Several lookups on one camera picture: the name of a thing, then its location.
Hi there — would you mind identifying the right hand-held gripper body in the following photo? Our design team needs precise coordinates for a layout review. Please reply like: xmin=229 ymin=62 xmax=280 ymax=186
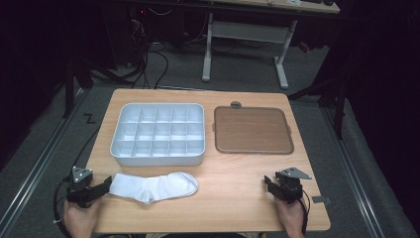
xmin=275 ymin=167 xmax=313 ymax=203

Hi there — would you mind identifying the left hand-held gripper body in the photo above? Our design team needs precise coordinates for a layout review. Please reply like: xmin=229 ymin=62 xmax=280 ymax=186
xmin=65 ymin=166 xmax=101 ymax=209

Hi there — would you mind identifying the white sock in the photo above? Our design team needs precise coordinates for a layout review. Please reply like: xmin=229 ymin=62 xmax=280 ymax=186
xmin=108 ymin=171 xmax=200 ymax=205

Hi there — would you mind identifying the white divided storage box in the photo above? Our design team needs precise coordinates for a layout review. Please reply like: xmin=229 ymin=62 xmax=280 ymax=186
xmin=109 ymin=102 xmax=206 ymax=168

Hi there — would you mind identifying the person's right hand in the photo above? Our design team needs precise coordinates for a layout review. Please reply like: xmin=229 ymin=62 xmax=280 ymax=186
xmin=274 ymin=196 xmax=307 ymax=238

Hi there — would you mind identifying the person's left hand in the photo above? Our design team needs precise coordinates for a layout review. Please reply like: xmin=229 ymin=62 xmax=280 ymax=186
xmin=62 ymin=198 xmax=102 ymax=238

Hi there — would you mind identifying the brown flat box lid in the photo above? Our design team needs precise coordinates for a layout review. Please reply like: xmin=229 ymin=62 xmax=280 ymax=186
xmin=213 ymin=105 xmax=295 ymax=156

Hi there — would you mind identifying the black metal stand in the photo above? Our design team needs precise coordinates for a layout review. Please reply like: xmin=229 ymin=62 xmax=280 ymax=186
xmin=61 ymin=59 xmax=94 ymax=119
xmin=287 ymin=73 xmax=349 ymax=141

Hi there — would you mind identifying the white-legged wooden desk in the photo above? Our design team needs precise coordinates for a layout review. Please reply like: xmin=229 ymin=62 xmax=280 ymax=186
xmin=201 ymin=0 xmax=341 ymax=90

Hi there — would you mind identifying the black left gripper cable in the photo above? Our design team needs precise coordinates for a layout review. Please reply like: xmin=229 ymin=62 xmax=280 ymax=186
xmin=52 ymin=174 xmax=73 ymax=238

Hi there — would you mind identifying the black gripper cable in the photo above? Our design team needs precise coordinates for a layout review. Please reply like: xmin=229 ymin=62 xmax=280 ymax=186
xmin=52 ymin=174 xmax=73 ymax=238
xmin=297 ymin=196 xmax=312 ymax=236

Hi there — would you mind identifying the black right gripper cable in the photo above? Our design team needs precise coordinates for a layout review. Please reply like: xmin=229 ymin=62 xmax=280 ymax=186
xmin=297 ymin=196 xmax=312 ymax=236

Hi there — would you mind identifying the black floor cable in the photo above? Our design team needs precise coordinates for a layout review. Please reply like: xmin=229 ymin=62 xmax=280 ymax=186
xmin=70 ymin=126 xmax=101 ymax=171

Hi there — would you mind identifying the grey floor rail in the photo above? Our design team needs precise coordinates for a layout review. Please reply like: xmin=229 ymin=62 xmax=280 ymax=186
xmin=321 ymin=107 xmax=386 ymax=238
xmin=0 ymin=88 xmax=87 ymax=230

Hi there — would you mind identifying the bundle of black floor cables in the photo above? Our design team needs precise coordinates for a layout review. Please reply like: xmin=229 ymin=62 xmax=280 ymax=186
xmin=130 ymin=9 xmax=170 ymax=90

